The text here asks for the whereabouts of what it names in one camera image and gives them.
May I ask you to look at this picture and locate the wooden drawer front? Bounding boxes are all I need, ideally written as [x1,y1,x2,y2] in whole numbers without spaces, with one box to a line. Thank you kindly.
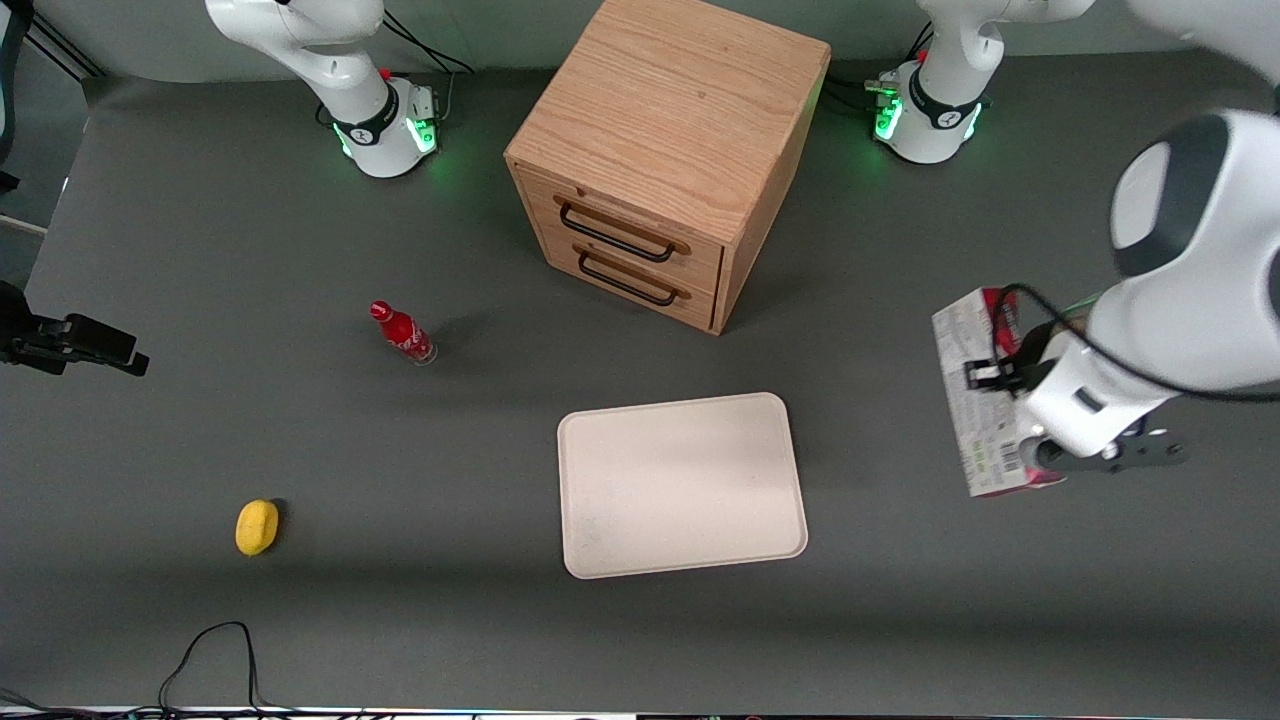
[538,228,719,332]
[512,163,726,293]

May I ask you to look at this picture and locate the black metal drawer handle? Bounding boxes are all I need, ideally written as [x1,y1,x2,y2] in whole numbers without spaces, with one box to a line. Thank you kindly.
[557,202,678,264]
[577,250,680,307]

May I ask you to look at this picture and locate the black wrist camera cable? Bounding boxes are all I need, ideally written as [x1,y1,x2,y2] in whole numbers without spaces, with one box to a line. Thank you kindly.
[985,284,1280,403]

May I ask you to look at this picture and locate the beige rectangular tray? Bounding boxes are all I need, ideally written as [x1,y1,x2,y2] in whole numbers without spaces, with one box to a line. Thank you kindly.
[556,392,809,580]

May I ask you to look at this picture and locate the yellow lemon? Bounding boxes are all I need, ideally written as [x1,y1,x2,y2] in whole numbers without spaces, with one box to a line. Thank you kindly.
[235,499,280,557]

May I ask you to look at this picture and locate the wooden drawer cabinet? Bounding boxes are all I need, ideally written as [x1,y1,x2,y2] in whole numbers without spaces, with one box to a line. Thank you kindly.
[504,0,832,336]

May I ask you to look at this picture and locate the black left arm base cables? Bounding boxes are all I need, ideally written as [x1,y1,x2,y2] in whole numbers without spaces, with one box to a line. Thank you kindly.
[828,22,937,113]

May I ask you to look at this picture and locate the red cola bottle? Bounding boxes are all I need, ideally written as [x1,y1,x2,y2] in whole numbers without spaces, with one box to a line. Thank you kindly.
[369,300,438,367]

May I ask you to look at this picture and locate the black looped table cable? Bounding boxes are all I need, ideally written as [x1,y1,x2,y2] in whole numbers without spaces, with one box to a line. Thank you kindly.
[158,621,263,713]

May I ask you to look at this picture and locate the black right arm base cables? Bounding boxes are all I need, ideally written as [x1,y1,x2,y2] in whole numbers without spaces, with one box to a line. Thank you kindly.
[380,12,476,121]

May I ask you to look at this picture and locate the black arm base cables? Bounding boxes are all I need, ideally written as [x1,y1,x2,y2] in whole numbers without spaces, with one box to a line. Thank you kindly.
[828,22,937,113]
[380,12,476,121]

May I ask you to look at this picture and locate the red cookie box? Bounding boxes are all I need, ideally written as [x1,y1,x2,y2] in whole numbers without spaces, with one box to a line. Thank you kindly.
[931,287,1068,499]

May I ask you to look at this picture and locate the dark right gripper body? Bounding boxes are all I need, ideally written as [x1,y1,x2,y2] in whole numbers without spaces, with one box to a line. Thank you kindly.
[0,282,48,369]

